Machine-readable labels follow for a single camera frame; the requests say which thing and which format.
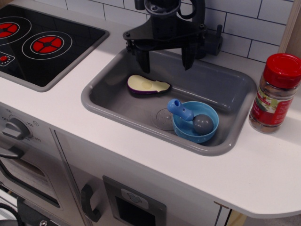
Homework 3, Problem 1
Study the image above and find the red stove button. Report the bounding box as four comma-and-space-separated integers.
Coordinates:
0, 56, 8, 63

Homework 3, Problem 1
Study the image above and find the black toy stove top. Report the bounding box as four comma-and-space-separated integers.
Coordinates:
0, 4, 109, 92

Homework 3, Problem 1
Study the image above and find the light blue plastic bowl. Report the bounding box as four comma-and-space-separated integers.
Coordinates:
167, 99, 219, 143

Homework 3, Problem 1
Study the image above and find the red lid spice jar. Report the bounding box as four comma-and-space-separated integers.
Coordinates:
249, 53, 301, 133

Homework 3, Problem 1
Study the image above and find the grey plastic sink basin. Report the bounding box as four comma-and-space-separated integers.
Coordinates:
81, 50, 257, 156

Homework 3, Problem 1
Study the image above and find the dark grey cabinet handle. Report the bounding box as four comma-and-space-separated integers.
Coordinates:
80, 184, 102, 223

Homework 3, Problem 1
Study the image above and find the toy eggplant half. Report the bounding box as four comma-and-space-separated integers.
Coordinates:
127, 74, 171, 94

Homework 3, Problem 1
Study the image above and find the black cable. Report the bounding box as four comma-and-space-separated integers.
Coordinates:
0, 202, 26, 226

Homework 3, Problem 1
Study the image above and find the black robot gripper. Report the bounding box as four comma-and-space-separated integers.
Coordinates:
123, 0, 206, 73

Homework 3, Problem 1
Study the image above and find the grey oven door handle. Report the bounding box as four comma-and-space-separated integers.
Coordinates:
0, 146, 24, 159

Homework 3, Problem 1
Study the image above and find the grey oven knob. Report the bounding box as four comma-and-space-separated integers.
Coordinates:
2, 118, 30, 140

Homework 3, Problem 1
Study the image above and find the blue grey toy spoon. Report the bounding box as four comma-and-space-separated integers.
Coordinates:
167, 99, 214, 136

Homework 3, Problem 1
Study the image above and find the dark grey toy faucet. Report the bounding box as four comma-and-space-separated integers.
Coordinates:
177, 0, 223, 60

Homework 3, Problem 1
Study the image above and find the grey dishwasher control panel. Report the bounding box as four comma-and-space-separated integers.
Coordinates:
103, 176, 166, 226

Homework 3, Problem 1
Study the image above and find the wooden side post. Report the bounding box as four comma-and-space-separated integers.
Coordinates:
278, 0, 301, 58

